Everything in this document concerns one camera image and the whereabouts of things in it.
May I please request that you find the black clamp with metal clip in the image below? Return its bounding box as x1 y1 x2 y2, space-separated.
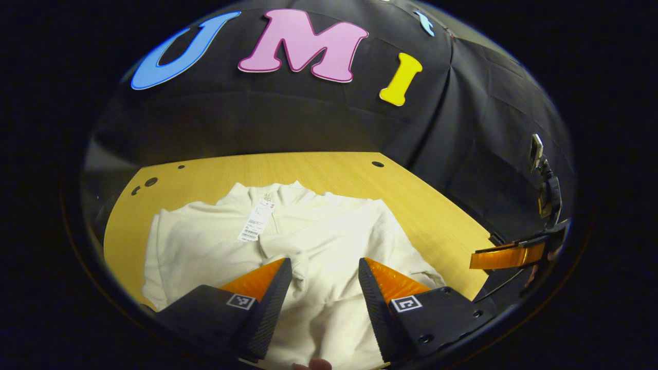
529 134 563 229

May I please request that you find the black backdrop cloth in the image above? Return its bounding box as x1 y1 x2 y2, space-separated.
82 0 574 242

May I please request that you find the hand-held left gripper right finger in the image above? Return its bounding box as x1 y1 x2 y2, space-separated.
358 257 498 363

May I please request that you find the white paper hang tag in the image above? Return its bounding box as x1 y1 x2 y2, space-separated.
237 201 276 242

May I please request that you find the white sweatshirt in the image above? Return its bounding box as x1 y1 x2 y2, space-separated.
141 180 447 370

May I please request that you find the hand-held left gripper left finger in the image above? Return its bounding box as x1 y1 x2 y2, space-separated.
154 257 293 363

